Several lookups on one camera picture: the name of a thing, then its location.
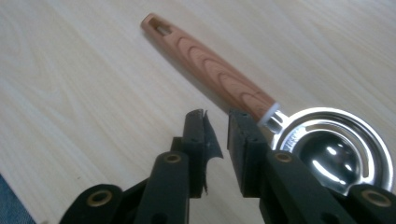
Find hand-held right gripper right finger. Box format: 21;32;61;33
226;108;273;199

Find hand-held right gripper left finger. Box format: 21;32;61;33
169;108;224;199

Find steel egg separator wooden handle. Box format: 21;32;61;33
140;12;395;197

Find blue cloth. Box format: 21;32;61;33
0;174;37;224

